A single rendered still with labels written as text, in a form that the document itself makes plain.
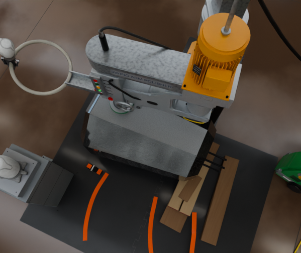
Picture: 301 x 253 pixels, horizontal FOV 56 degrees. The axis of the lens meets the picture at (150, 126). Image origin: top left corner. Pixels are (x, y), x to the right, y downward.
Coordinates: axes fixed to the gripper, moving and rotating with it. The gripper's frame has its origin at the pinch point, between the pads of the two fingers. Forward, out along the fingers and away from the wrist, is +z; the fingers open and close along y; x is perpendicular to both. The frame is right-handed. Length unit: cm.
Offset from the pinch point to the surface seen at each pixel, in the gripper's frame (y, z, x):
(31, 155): 23, 30, -69
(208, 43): 99, -141, -28
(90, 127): 70, 17, -40
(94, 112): 71, 7, -27
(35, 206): 30, 106, -118
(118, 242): 118, 68, -150
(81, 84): 56, -11, -10
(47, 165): 37, 25, -77
